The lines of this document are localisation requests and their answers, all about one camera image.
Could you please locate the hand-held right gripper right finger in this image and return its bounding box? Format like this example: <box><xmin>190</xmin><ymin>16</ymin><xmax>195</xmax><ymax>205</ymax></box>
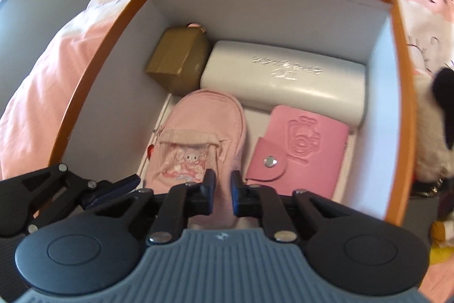
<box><xmin>230</xmin><ymin>171</ymin><xmax>373</xmax><ymax>243</ymax></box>

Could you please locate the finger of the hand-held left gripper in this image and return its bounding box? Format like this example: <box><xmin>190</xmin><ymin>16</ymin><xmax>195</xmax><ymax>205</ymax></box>
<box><xmin>0</xmin><ymin>164</ymin><xmax>140</xmax><ymax>238</ymax></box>

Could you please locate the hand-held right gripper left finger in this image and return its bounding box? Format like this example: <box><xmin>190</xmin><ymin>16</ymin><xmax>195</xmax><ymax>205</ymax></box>
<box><xmin>85</xmin><ymin>168</ymin><xmax>217</xmax><ymax>244</ymax></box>

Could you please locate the pink backpack-shaped pouch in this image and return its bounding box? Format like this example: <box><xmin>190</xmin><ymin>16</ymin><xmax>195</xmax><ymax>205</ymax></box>
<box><xmin>144</xmin><ymin>88</ymin><xmax>247</xmax><ymax>229</ymax></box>

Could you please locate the pink card wallet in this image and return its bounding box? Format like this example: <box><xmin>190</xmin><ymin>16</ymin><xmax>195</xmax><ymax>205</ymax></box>
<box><xmin>245</xmin><ymin>105</ymin><xmax>351</xmax><ymax>200</ymax></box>

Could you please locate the white glasses case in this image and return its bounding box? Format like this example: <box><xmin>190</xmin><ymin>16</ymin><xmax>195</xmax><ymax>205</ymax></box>
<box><xmin>199</xmin><ymin>39</ymin><xmax>367</xmax><ymax>128</ymax></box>

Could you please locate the small gold cardboard box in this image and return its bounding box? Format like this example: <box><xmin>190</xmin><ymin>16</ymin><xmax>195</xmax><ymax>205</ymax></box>
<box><xmin>144</xmin><ymin>25</ymin><xmax>213</xmax><ymax>95</ymax></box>

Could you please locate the orange-rimmed white storage box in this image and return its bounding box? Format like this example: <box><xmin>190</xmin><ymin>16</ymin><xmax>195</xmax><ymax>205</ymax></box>
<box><xmin>48</xmin><ymin>0</ymin><xmax>417</xmax><ymax>227</ymax></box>

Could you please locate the black box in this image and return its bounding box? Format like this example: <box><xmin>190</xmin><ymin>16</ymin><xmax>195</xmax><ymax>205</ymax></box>
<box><xmin>406</xmin><ymin>179</ymin><xmax>454</xmax><ymax>229</ymax></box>

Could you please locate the black and white plush toy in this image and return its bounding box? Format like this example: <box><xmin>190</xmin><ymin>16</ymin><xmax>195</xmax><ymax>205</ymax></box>
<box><xmin>413</xmin><ymin>67</ymin><xmax>454</xmax><ymax>183</ymax></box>

